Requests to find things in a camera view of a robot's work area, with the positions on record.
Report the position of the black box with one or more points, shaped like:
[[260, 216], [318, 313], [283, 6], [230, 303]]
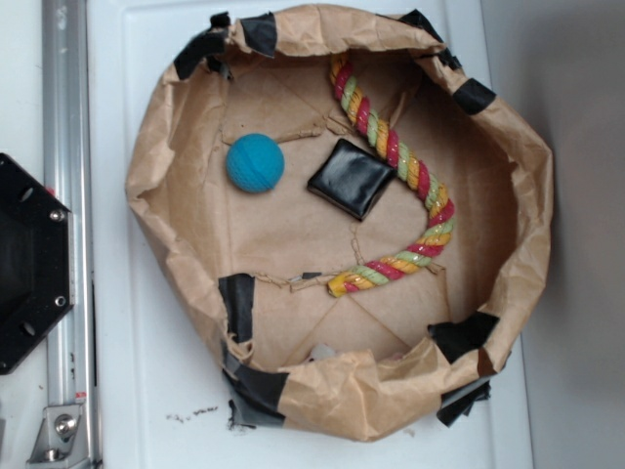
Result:
[[351, 179]]

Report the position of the black hexagonal robot base plate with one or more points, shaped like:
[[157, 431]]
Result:
[[35, 263]]

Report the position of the white tray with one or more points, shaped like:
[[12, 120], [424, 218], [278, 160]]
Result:
[[164, 402]]

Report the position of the blue ball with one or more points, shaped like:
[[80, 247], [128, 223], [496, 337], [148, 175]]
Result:
[[255, 163]]

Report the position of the aluminium profile rail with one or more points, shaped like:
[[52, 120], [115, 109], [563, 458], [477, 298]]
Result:
[[71, 345]]

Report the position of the metal corner bracket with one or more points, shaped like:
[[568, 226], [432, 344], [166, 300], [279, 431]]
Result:
[[61, 441]]

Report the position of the brown paper bin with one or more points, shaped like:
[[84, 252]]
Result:
[[324, 322]]

